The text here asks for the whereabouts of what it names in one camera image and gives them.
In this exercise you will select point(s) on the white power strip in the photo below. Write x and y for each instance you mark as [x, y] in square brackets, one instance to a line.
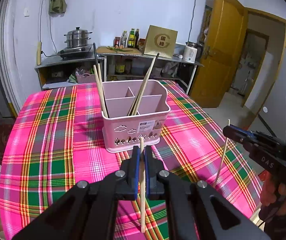
[38, 53]

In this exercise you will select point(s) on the pink plaid tablecloth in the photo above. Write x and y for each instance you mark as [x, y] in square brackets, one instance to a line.
[57, 141]

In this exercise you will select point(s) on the metal shelf table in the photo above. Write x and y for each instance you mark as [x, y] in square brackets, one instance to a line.
[175, 69]
[54, 71]

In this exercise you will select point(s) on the red lid jar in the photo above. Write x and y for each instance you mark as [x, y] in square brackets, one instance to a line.
[116, 42]

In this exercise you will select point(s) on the white wall switch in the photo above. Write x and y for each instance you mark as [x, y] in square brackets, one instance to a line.
[26, 12]

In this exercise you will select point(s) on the black chopstick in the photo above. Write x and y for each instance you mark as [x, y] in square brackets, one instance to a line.
[95, 54]

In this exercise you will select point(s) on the gold cardboard box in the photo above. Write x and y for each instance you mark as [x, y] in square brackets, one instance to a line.
[160, 40]

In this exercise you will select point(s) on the metal shelf table left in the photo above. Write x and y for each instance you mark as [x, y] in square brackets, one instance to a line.
[54, 71]

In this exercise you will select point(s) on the wooden cutting board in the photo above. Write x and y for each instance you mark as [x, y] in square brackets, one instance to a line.
[112, 50]

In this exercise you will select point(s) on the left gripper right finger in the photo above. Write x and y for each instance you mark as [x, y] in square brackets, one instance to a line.
[195, 210]

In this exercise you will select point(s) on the dark brown chopstick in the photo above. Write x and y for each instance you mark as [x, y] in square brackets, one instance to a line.
[145, 82]

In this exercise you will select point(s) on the clear plastic bottle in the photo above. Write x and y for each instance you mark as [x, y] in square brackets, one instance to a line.
[123, 39]

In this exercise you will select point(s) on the metal shelf table right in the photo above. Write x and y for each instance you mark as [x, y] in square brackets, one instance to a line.
[175, 69]

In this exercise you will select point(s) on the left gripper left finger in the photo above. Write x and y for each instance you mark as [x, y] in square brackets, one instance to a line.
[87, 210]

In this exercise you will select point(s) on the green oil bottle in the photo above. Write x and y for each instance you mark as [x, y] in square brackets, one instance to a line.
[131, 39]

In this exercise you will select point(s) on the black induction cooker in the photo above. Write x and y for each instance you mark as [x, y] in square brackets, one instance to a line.
[76, 53]

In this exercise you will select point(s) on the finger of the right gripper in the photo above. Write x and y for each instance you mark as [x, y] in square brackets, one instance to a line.
[236, 132]
[246, 142]

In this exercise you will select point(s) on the yellow wooden door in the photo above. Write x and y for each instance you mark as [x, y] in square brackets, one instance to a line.
[222, 51]

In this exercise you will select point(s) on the dark sauce bottle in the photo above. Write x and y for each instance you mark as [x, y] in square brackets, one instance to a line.
[136, 46]

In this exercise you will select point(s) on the white electric kettle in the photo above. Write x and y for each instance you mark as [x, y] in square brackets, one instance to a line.
[192, 52]

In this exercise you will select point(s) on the pink woven basket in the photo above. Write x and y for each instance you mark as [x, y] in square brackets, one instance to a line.
[85, 78]

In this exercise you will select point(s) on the stainless steel steamer pot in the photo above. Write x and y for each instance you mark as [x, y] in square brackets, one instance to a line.
[77, 38]

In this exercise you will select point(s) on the pink plastic utensil holder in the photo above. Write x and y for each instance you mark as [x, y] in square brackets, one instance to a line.
[121, 132]

